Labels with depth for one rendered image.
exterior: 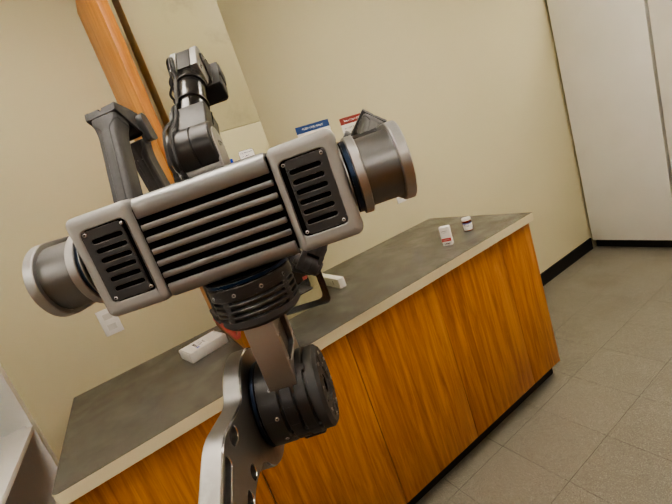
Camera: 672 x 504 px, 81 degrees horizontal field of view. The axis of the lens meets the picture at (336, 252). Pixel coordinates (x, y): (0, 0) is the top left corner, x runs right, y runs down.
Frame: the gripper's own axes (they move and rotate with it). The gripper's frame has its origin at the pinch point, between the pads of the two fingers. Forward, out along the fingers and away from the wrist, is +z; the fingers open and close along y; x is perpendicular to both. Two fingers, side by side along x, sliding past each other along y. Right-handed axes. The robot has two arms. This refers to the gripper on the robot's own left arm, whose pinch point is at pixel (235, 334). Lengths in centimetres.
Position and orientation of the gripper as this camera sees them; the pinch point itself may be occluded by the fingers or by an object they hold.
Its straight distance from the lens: 122.5
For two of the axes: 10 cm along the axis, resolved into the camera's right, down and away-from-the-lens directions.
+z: 3.2, 9.2, 2.3
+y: -5.0, -0.4, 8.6
